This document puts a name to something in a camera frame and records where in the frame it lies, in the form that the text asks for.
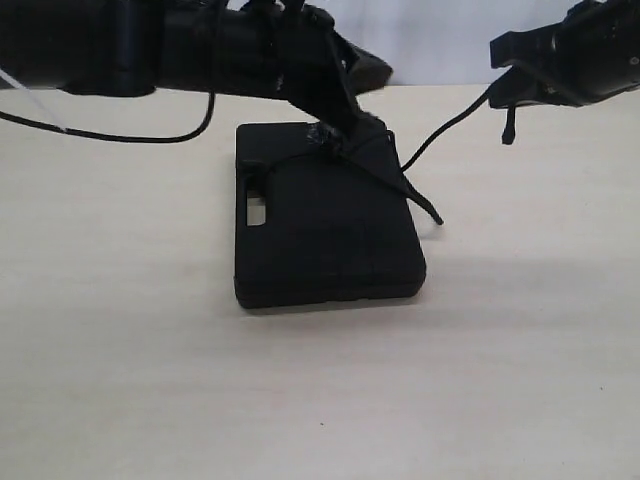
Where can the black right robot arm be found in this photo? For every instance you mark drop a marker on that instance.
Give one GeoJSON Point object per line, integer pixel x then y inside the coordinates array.
{"type": "Point", "coordinates": [590, 56]}

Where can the white backdrop curtain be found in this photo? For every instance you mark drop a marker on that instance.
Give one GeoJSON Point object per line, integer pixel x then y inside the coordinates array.
{"type": "Point", "coordinates": [425, 45]}

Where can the black plastic carrying case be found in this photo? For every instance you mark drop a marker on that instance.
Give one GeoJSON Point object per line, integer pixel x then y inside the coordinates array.
{"type": "Point", "coordinates": [318, 221]}

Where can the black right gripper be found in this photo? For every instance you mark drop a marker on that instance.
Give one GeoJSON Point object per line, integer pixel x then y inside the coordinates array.
{"type": "Point", "coordinates": [590, 56]}

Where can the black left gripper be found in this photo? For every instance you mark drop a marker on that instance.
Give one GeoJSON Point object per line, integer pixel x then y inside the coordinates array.
{"type": "Point", "coordinates": [291, 51]}

